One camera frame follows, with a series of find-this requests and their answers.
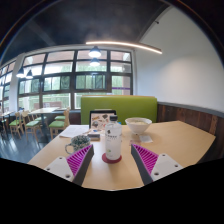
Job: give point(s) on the flat round red coaster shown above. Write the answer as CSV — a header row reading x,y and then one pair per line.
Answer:
x,y
111,161

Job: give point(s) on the white ceramic bowl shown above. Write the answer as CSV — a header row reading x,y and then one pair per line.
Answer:
x,y
138,126

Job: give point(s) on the group of green-seated wooden chairs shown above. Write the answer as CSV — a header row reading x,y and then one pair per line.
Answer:
x,y
56,124

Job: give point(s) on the green upholstered bench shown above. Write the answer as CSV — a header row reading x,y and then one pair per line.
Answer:
x,y
133,106

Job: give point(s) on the small dark box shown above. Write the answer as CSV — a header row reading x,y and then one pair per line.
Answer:
x,y
94,136

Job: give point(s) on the light wooden dining table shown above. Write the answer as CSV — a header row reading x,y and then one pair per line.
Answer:
x,y
45,110

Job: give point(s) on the clear plastic water bottle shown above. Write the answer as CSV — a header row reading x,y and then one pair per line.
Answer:
x,y
113,140

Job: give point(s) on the white paper napkin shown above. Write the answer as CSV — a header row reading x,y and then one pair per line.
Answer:
x,y
146,138

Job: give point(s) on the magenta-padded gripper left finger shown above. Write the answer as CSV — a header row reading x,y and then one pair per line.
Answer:
x,y
79,160

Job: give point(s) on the curved linear ceiling light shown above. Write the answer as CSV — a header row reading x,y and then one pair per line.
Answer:
x,y
126,44

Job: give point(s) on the group of pendant lamps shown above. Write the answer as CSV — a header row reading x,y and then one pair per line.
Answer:
x,y
95,53

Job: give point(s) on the white paper sheets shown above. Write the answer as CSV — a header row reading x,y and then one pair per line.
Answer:
x,y
74,130

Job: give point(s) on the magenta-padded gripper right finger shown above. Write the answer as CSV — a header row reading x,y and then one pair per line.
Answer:
x,y
146,160

